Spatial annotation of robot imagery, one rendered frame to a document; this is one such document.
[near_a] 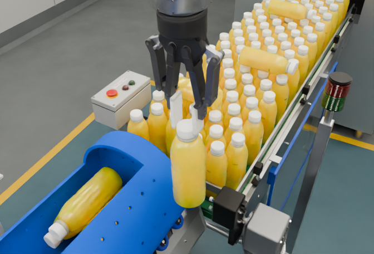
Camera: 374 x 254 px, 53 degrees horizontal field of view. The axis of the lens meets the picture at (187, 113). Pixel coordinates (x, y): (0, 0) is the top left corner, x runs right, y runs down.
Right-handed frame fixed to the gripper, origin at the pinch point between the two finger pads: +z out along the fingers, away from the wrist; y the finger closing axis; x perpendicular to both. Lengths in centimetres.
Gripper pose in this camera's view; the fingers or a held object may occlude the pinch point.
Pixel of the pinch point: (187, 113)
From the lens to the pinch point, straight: 67.5
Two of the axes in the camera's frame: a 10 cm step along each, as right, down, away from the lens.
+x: 5.0, -5.6, 6.6
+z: 0.4, 7.7, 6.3
